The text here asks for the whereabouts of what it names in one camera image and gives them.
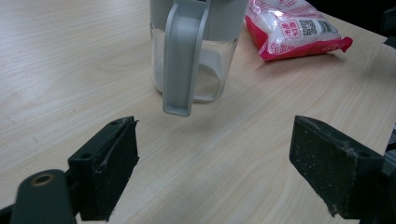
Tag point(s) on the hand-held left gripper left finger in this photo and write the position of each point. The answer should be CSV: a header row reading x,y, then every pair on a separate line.
x,y
102,174

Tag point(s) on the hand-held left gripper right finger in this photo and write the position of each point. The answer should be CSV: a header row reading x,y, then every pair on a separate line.
x,y
336,174

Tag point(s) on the clear jar with grey lid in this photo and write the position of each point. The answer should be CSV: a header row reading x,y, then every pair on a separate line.
x,y
183,62

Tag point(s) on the pink and white packet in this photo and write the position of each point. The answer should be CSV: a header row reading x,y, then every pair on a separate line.
x,y
280,28

